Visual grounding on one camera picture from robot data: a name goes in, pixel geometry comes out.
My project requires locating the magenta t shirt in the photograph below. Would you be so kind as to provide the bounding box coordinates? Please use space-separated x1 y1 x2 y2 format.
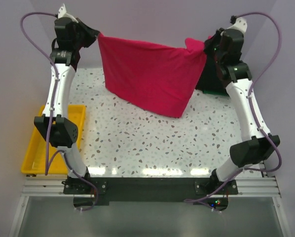
98 34 207 118

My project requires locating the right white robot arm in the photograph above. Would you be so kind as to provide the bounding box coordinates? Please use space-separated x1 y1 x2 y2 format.
197 28 280 182

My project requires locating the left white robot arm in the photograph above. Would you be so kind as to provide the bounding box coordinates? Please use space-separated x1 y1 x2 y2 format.
34 16 100 178

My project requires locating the folded black t shirt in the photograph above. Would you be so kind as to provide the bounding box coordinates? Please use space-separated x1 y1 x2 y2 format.
195 56 226 92

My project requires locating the folded green t shirt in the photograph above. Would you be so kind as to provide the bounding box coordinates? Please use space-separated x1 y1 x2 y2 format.
203 90 229 96

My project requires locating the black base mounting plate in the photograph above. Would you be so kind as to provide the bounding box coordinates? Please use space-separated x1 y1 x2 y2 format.
62 177 238 210

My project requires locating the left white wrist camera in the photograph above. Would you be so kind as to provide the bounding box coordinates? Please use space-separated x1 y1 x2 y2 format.
57 3 78 22

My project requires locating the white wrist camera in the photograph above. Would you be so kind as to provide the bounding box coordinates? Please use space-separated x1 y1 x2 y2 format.
228 16 248 34
57 3 78 22

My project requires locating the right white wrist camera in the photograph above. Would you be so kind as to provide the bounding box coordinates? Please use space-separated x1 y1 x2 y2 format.
228 16 248 34

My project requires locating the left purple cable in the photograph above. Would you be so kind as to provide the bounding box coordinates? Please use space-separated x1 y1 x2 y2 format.
19 11 99 212

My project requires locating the purple cable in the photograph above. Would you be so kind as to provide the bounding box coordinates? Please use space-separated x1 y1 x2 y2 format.
19 11 99 212
184 11 283 205

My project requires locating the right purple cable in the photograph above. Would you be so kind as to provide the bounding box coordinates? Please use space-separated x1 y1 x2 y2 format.
184 11 283 205

